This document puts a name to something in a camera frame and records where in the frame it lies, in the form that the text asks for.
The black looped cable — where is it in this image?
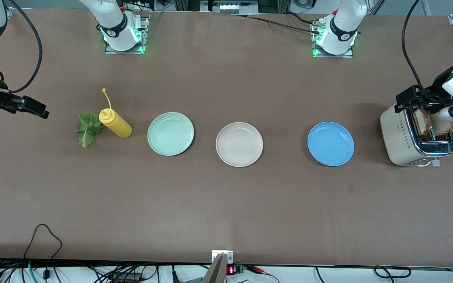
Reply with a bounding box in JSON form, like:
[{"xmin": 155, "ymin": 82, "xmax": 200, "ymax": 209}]
[{"xmin": 24, "ymin": 224, "xmax": 63, "ymax": 283}]

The green lettuce leaf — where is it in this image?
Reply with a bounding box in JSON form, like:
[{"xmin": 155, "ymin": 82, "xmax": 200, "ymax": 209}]
[{"xmin": 75, "ymin": 112, "xmax": 104, "ymax": 149}]

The brown toast bread slice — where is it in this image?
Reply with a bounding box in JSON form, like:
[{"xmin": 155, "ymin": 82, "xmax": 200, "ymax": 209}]
[
  {"xmin": 431, "ymin": 112, "xmax": 453, "ymax": 138},
  {"xmin": 413, "ymin": 108, "xmax": 432, "ymax": 137}
]

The blue plate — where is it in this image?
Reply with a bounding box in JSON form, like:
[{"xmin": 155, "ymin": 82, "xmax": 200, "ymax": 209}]
[{"xmin": 307, "ymin": 121, "xmax": 355, "ymax": 167}]

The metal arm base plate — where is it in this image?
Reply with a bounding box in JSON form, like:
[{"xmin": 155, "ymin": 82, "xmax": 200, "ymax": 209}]
[
  {"xmin": 105, "ymin": 11, "xmax": 151, "ymax": 55},
  {"xmin": 311, "ymin": 20, "xmax": 355, "ymax": 59}
]

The beige plate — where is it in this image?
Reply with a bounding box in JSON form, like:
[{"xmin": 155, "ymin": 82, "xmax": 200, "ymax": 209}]
[{"xmin": 215, "ymin": 122, "xmax": 264, "ymax": 168}]

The black coiled floor cable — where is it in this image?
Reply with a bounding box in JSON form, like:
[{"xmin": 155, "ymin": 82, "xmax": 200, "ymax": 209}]
[{"xmin": 315, "ymin": 266, "xmax": 412, "ymax": 283}]

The beige chrome toaster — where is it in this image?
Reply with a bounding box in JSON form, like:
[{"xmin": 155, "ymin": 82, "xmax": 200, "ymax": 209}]
[{"xmin": 380, "ymin": 100, "xmax": 453, "ymax": 168}]

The black cable across table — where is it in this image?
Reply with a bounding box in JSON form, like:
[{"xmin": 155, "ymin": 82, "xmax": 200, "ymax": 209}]
[{"xmin": 226, "ymin": 14, "xmax": 323, "ymax": 35}]

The yellow squeeze bottle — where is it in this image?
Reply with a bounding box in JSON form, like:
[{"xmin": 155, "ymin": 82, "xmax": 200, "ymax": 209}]
[{"xmin": 99, "ymin": 88, "xmax": 133, "ymax": 139}]

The green plate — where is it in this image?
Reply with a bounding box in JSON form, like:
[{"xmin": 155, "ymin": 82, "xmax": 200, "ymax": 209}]
[{"xmin": 147, "ymin": 112, "xmax": 195, "ymax": 157}]

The red black clip lead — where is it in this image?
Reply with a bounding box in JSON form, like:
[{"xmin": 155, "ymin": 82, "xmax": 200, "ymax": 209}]
[{"xmin": 246, "ymin": 265, "xmax": 281, "ymax": 283}]

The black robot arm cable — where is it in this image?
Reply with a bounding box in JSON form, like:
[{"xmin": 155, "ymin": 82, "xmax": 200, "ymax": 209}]
[
  {"xmin": 2, "ymin": 0, "xmax": 43, "ymax": 94},
  {"xmin": 402, "ymin": 0, "xmax": 441, "ymax": 103}
]

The orange black power strip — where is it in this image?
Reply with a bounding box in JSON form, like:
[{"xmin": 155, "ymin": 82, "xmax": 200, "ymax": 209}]
[{"xmin": 109, "ymin": 274, "xmax": 142, "ymax": 283}]

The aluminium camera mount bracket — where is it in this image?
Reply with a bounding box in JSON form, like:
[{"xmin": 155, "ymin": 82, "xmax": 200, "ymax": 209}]
[{"xmin": 202, "ymin": 250, "xmax": 234, "ymax": 283}]

